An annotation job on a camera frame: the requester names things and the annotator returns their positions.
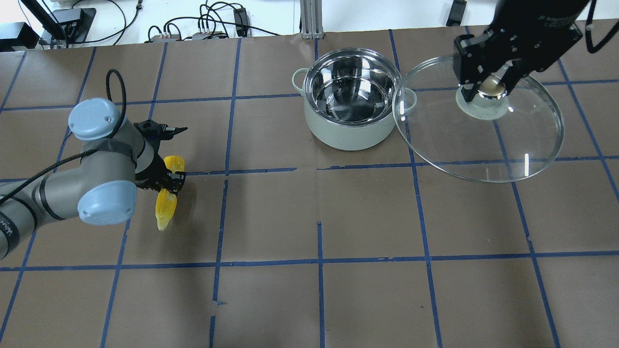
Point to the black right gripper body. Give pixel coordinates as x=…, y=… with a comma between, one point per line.
x=529, y=36

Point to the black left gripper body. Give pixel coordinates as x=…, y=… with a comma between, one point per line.
x=155, y=169

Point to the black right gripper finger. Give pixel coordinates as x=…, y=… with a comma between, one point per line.
x=516, y=70
x=475, y=58

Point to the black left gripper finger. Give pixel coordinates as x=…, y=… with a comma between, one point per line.
x=175, y=182

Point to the yellow corn cob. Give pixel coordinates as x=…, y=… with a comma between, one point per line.
x=166, y=203

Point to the glass pot lid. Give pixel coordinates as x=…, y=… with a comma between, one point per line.
x=498, y=137

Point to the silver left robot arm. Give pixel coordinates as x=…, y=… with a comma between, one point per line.
x=100, y=184

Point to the pale green metal pot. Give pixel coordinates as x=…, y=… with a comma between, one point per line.
x=348, y=97

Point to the brown paper table cover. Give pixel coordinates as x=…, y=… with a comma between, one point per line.
x=280, y=241

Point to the black power adapter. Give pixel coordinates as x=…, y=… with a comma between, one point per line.
x=241, y=22

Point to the black device on left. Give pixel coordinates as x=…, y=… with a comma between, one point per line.
x=17, y=36

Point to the grey cable connector hub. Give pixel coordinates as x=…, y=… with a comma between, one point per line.
x=208, y=35

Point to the aluminium frame post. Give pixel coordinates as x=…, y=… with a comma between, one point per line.
x=311, y=19

